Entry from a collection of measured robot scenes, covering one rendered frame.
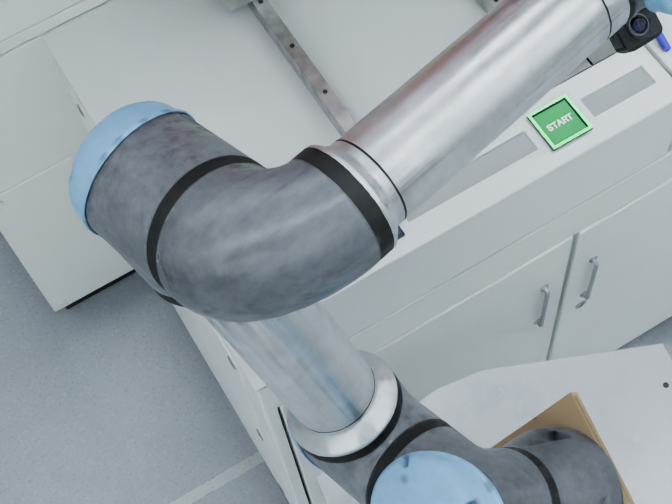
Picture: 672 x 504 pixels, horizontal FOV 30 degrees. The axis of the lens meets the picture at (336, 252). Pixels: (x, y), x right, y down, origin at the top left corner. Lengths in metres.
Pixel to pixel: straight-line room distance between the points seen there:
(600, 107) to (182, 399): 1.17
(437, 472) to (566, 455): 0.18
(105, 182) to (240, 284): 0.14
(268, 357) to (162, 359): 1.38
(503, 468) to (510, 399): 0.32
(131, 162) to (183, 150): 0.04
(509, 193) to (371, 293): 0.20
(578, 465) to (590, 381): 0.26
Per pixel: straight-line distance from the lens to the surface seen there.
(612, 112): 1.53
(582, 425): 1.33
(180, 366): 2.44
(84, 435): 2.44
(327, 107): 1.66
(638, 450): 1.51
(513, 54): 0.92
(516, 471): 1.21
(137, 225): 0.90
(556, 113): 1.52
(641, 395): 1.53
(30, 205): 2.14
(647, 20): 1.26
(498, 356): 1.94
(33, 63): 1.88
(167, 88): 1.74
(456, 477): 1.15
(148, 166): 0.91
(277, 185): 0.86
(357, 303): 1.46
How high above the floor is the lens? 2.24
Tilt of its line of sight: 64 degrees down
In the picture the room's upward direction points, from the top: 9 degrees counter-clockwise
